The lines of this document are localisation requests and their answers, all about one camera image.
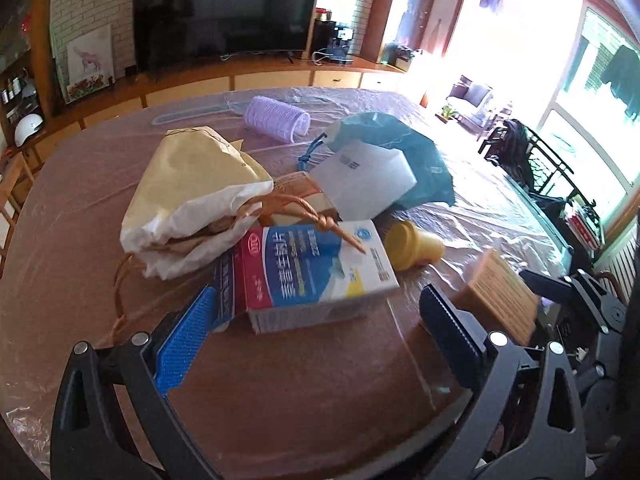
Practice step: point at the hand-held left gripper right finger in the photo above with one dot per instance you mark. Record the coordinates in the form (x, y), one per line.
(457, 340)

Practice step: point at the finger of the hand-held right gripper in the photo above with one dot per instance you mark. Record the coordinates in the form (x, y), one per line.
(545, 282)

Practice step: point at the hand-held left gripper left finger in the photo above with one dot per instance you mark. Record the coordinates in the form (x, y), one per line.
(182, 345)

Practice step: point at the light brown printed carton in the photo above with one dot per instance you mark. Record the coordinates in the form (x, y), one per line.
(500, 285)

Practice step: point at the yellow plastic cup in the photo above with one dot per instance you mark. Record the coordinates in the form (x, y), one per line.
(415, 246)

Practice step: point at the red white blue medicine box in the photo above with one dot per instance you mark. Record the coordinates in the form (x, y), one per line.
(310, 272)

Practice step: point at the translucent white plastic box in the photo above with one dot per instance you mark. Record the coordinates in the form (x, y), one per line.
(370, 180)

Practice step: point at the stack of books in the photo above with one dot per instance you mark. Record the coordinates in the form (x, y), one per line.
(582, 225)

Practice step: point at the white radiator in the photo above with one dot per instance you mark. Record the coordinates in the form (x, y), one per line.
(620, 260)

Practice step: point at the black metal chair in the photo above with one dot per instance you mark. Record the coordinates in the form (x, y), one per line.
(520, 150)

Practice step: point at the purple armchair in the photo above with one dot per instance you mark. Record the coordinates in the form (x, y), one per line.
(472, 97)

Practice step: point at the small brown cardboard box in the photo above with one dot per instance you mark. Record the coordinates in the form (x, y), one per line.
(305, 182)

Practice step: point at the teal plastic bag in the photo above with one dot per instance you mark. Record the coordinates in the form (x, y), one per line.
(400, 132)

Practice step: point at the hanging dark garment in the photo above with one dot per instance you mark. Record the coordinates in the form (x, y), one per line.
(622, 77)

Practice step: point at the wooden chair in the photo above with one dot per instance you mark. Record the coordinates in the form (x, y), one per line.
(12, 195)

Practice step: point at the purple hair roller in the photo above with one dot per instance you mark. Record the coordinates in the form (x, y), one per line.
(275, 117)

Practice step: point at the white helmet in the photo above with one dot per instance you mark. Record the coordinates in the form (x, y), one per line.
(29, 130)

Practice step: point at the wooden television cabinet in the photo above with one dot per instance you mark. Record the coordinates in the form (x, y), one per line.
(260, 81)

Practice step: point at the framed animal picture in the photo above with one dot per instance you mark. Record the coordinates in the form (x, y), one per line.
(90, 60)

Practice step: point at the black coffee machine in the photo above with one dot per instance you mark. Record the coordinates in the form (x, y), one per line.
(341, 42)

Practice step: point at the black flat television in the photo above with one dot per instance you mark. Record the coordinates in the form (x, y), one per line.
(225, 10)

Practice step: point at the wooden wall shelf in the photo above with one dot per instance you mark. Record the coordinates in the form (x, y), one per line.
(20, 90)

